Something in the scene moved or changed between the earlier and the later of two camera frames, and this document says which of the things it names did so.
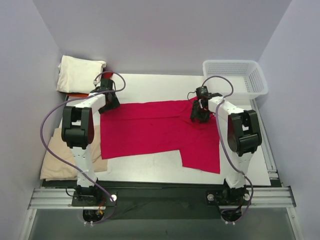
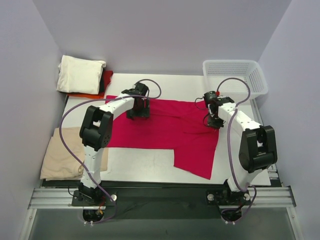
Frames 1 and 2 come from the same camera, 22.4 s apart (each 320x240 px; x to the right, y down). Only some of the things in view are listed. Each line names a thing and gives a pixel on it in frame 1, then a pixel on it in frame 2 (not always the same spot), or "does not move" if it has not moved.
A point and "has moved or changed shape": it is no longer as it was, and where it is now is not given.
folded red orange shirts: (106, 75) does not move
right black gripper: (198, 113) -> (215, 122)
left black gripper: (110, 104) -> (138, 114)
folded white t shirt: (77, 76) does not move
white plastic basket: (234, 79) does not move
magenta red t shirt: (130, 127) has moved or changed shape
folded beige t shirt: (53, 169) does not move
